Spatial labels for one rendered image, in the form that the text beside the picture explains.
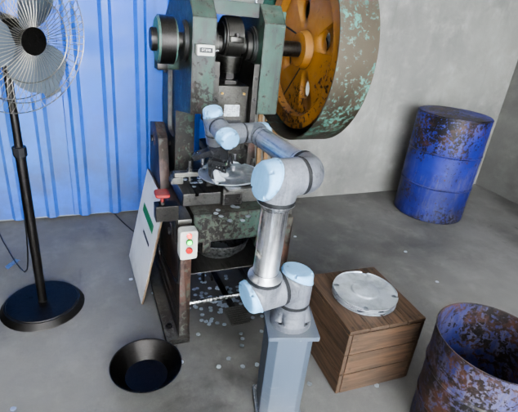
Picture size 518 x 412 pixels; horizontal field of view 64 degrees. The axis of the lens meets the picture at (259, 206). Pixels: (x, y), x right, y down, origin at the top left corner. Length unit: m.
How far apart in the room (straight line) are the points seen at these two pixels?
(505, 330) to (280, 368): 0.93
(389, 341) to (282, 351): 0.55
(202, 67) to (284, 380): 1.25
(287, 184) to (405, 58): 2.88
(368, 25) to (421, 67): 2.33
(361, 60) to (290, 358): 1.15
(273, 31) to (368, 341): 1.34
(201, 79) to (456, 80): 3.03
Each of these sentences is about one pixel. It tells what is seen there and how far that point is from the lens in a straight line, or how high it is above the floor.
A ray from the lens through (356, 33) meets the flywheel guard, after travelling 1.71.
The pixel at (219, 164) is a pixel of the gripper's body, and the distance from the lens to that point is 1.67.
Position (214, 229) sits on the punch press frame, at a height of 0.56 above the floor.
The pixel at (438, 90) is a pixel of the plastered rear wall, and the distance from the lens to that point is 4.25.
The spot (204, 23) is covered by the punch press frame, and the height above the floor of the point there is 1.41.
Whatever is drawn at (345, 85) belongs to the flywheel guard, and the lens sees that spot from 1.72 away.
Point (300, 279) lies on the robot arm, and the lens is 1.41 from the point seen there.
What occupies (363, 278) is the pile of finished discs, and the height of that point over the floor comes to 0.38.
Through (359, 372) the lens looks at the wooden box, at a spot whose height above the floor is 0.11.
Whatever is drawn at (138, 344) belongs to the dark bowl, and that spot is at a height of 0.05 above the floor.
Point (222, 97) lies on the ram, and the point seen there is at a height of 1.12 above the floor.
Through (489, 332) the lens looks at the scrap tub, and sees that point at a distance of 2.03.
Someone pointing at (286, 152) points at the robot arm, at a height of 1.07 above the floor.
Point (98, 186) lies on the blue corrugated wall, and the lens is 3.18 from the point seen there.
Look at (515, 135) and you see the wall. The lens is 4.83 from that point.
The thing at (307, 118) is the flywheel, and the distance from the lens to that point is 1.92.
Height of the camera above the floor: 1.47
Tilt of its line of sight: 25 degrees down
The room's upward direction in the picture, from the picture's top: 6 degrees clockwise
